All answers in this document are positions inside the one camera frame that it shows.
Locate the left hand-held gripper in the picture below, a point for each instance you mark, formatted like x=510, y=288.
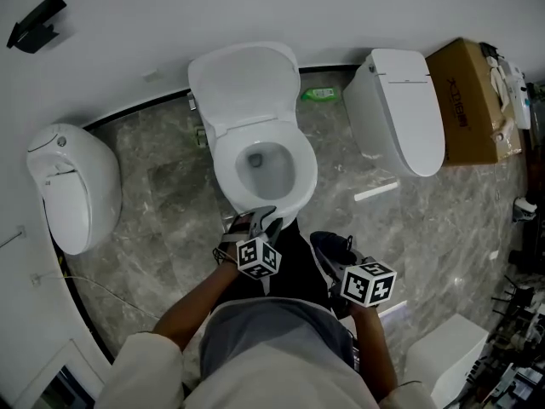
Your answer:
x=259, y=258

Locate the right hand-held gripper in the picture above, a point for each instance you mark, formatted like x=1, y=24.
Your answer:
x=368, y=283

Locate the person's left forearm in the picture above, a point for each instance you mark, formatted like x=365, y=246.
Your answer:
x=191, y=309

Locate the person's right forearm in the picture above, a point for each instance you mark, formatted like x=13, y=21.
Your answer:
x=374, y=343

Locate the white ceramic toilet bowl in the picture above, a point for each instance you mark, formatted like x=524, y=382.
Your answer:
x=272, y=186

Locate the white toilet lid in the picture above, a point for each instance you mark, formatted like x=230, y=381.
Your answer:
x=242, y=83

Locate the white boxy toilet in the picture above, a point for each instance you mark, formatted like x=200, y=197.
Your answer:
x=396, y=113

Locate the white egg-shaped toilet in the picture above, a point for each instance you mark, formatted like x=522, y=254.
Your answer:
x=76, y=177

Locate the person's black trousers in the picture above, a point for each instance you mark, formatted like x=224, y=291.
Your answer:
x=294, y=266

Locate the person's grey shirt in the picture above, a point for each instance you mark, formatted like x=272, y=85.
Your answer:
x=272, y=335

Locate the green plastic bottle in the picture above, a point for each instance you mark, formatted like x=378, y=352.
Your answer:
x=319, y=94

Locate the white rectangular cabinet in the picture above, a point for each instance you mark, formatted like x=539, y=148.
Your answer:
x=447, y=356

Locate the chrome water valve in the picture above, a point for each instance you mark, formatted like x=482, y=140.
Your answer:
x=191, y=100

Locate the cluttered workbench equipment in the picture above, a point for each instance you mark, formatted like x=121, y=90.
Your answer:
x=523, y=313

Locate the person's white jacket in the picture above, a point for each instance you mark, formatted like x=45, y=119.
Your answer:
x=140, y=377

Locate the brown cardboard box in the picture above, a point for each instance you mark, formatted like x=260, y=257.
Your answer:
x=468, y=109

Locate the white plastic jug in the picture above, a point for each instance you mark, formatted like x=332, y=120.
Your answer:
x=519, y=96

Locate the white wall socket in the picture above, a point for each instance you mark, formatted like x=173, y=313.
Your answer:
x=20, y=231

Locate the black wall paper holder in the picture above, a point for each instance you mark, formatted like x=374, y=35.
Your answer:
x=36, y=24

